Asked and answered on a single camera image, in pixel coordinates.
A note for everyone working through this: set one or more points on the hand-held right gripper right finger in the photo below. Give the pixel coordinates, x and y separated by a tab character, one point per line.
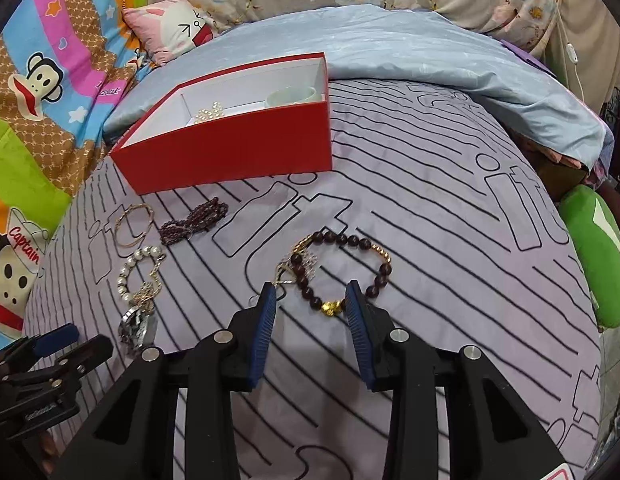
358	332

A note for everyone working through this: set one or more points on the lilac striped bed sheet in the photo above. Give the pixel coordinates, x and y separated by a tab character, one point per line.
440	260

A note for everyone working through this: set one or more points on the purple cloth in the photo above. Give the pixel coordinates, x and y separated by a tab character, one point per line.
527	55

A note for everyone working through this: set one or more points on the silver wrist watch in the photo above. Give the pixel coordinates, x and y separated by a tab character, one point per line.
136	330

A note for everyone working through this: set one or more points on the light blue quilt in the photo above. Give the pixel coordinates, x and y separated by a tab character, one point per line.
390	45

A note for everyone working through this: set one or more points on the cartoon monkey blanket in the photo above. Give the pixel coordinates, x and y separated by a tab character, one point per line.
50	110

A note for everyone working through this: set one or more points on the red cardboard box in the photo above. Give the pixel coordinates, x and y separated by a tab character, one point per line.
240	145

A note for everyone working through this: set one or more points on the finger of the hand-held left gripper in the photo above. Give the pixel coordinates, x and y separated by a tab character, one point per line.
82	357
55	337

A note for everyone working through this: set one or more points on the pink cat pillow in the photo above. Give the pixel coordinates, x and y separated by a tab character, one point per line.
162	27

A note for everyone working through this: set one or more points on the dark red cushion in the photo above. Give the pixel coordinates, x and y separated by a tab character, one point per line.
560	177

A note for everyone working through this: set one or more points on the pale jade bangle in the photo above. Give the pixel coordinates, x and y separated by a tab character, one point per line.
292	97

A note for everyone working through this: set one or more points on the thin gold bangles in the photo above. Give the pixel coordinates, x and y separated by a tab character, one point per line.
121	220

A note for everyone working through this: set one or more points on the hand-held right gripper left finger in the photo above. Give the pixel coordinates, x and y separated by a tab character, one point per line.
264	332

